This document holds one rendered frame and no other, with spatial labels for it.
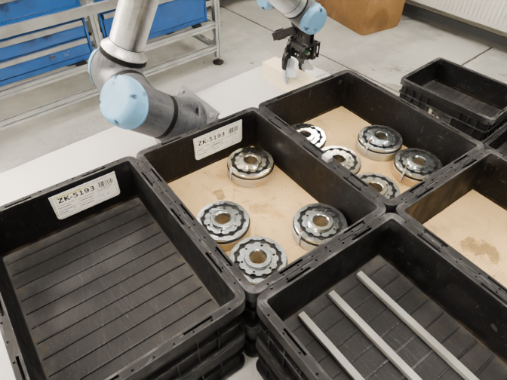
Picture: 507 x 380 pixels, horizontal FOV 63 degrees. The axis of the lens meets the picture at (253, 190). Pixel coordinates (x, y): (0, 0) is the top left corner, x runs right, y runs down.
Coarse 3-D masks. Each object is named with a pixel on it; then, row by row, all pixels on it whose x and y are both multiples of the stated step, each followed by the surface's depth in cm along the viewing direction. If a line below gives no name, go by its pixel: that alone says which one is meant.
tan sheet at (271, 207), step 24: (216, 168) 94; (192, 192) 88; (216, 192) 88; (240, 192) 89; (264, 192) 89; (288, 192) 89; (264, 216) 84; (288, 216) 84; (288, 240) 79; (288, 264) 75
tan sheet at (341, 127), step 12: (336, 108) 112; (312, 120) 108; (324, 120) 108; (336, 120) 108; (348, 120) 108; (360, 120) 108; (324, 132) 104; (336, 132) 104; (348, 132) 104; (336, 144) 101; (348, 144) 101; (360, 156) 98; (372, 168) 95; (384, 168) 95; (396, 180) 92
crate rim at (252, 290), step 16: (240, 112) 92; (256, 112) 93; (208, 128) 88; (160, 144) 84; (304, 144) 84; (144, 160) 80; (320, 160) 81; (160, 176) 77; (336, 176) 78; (368, 192) 75; (384, 208) 72; (192, 224) 69; (352, 224) 69; (208, 240) 67; (336, 240) 67; (224, 256) 65; (304, 256) 64; (240, 272) 62; (288, 272) 62; (256, 288) 60
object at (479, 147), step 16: (320, 80) 103; (368, 80) 103; (288, 96) 98; (272, 112) 93; (416, 112) 94; (288, 128) 88; (448, 128) 89; (480, 144) 85; (464, 160) 81; (352, 176) 78; (432, 176) 78; (416, 192) 75
